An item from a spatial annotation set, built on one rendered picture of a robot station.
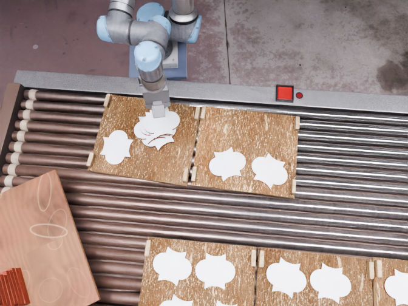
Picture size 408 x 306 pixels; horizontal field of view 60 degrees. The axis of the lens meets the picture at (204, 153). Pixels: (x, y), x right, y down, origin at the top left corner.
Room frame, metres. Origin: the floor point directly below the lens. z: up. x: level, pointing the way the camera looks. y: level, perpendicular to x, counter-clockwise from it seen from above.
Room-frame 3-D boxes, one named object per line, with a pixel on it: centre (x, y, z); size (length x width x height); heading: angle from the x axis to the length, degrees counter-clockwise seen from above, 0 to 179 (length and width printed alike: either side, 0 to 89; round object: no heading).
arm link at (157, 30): (0.71, 0.13, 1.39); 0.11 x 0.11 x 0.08; 75
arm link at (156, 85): (0.60, 0.15, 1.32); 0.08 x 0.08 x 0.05
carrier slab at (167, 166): (0.55, 0.24, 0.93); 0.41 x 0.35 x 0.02; 76
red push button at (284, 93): (0.71, -0.37, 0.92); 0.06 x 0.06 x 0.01; 80
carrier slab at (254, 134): (0.46, -0.17, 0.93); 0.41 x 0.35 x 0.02; 78
